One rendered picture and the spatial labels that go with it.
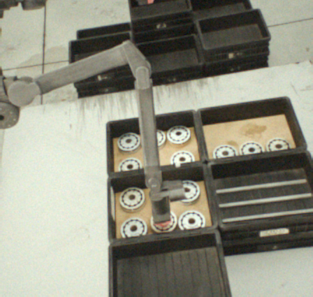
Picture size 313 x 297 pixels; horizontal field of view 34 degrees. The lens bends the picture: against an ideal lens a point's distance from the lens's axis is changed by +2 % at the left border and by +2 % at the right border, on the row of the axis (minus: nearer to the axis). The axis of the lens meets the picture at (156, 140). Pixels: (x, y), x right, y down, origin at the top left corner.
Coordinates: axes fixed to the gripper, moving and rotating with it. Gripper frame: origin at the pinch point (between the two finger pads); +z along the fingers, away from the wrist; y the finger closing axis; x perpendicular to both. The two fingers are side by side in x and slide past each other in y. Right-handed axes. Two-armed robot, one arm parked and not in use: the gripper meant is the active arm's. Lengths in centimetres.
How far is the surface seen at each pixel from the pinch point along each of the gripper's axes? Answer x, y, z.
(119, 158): 16.7, 36.2, 6.0
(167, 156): -4.3, 33.5, 6.5
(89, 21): 50, 252, 102
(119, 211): 17.7, 9.1, 4.2
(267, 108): -50, 48, 4
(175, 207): -4.9, 7.3, 4.8
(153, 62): -1, 146, 59
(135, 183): 9.9, 18.6, 0.7
